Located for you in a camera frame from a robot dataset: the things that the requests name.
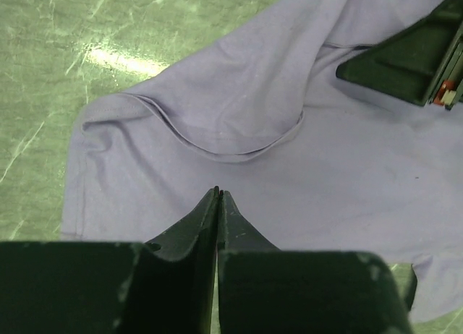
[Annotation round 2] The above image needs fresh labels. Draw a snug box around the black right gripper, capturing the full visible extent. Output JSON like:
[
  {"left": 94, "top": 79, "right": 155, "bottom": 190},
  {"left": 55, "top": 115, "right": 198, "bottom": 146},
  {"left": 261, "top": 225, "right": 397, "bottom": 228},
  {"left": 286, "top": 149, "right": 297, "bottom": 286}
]
[{"left": 336, "top": 0, "right": 462, "bottom": 110}]

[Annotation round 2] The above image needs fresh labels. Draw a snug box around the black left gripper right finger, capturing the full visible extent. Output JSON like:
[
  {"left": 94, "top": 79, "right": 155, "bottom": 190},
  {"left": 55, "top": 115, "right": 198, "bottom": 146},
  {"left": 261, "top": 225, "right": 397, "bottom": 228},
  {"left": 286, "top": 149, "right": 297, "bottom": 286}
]
[{"left": 217, "top": 192, "right": 412, "bottom": 333}]

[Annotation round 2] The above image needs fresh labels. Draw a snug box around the purple t shirt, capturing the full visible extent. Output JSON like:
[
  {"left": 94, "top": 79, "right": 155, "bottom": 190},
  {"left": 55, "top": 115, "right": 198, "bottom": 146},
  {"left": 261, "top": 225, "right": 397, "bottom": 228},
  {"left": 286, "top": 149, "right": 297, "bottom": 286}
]
[{"left": 61, "top": 0, "right": 462, "bottom": 322}]

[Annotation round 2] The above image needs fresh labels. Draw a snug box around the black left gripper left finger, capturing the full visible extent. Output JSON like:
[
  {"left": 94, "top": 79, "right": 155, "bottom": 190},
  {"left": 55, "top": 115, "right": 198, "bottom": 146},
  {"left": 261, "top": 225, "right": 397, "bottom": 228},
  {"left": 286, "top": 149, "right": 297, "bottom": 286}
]
[{"left": 1, "top": 188, "right": 219, "bottom": 333}]

